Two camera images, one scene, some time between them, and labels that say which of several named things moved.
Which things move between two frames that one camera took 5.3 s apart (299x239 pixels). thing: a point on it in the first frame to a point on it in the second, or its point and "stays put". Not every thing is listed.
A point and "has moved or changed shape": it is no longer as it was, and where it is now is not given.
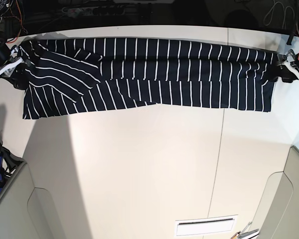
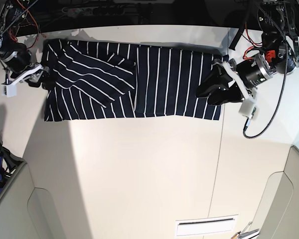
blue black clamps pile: (2, 163) stays put
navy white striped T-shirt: (65, 76) has moved or changed shape
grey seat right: (282, 211) stays put
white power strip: (93, 11) stays put
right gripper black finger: (282, 71) to (218, 78)
